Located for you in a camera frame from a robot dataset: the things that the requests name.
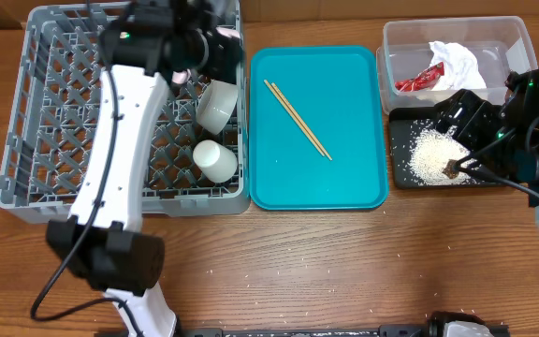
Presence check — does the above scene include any grey bowl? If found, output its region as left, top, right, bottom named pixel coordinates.
left=196, top=80, right=239, bottom=135

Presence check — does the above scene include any large pink plate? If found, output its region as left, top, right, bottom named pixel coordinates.
left=171, top=69, right=191, bottom=85

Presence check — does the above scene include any brown food scrap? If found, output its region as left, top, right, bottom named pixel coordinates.
left=442, top=159, right=459, bottom=180

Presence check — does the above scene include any white napkin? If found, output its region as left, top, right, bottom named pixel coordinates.
left=430, top=41, right=487, bottom=91

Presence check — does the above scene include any wooden chopstick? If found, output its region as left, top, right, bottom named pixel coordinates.
left=264, top=80, right=323, bottom=156
left=270, top=82, right=333, bottom=161

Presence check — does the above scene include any red snack wrapper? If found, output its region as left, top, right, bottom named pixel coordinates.
left=395, top=62, right=444, bottom=92

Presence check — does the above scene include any white cup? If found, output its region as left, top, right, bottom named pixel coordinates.
left=193, top=139, right=238, bottom=183

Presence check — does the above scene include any small pink bowl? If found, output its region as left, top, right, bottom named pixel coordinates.
left=216, top=26, right=241, bottom=39

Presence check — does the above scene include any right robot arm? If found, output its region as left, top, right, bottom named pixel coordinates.
left=433, top=69, right=539, bottom=229

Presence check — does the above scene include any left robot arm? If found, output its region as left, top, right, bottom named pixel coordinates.
left=46, top=1, right=243, bottom=336

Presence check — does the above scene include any black waste tray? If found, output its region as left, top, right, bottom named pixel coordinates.
left=388, top=108, right=490, bottom=189

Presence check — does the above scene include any grey dishwasher rack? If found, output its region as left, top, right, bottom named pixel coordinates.
left=0, top=2, right=250, bottom=224

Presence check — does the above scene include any white rice pile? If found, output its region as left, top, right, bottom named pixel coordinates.
left=407, top=129, right=471, bottom=186

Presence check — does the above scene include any clear plastic bin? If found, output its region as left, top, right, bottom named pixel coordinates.
left=376, top=16, right=538, bottom=114

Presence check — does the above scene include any teal plastic tray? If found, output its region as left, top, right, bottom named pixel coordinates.
left=248, top=46, right=388, bottom=211

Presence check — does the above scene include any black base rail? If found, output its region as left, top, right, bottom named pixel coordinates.
left=178, top=324, right=426, bottom=337

